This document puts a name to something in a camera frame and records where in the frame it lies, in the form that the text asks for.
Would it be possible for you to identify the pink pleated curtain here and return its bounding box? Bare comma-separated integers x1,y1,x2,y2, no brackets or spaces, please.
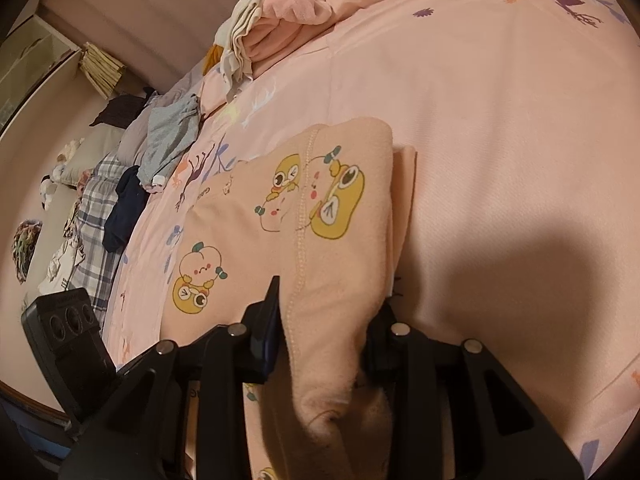
38,0,238,91

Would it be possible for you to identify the navy dark garment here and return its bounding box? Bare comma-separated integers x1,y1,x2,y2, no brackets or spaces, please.
102,166,150,252

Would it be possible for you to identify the white folded garment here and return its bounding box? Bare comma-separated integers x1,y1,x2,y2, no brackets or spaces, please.
214,0,278,102

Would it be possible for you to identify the peach cartoon print garment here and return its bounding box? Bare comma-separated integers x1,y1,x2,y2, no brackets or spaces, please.
160,117,416,479

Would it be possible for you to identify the grey small garment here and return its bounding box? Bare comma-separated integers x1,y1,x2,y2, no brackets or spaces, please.
138,93,201,193

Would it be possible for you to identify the plaid checked cloth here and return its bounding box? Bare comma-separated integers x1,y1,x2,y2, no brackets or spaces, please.
37,153,126,325

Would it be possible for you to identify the pink printed bed sheet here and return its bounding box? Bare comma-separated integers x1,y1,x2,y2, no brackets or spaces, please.
103,0,639,479

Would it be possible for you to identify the black cloth near headboard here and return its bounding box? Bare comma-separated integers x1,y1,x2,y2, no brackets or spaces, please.
90,87,155,129

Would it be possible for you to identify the stack of books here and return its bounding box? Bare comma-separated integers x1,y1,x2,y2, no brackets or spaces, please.
79,42,126,100

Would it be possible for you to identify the white pillow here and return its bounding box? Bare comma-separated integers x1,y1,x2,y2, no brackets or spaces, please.
49,124,125,188

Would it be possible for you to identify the white goose plush toy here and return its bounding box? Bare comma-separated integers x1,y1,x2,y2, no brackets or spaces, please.
200,0,362,77

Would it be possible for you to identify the pink crumpled garment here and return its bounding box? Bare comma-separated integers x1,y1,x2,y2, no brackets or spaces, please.
240,0,333,77

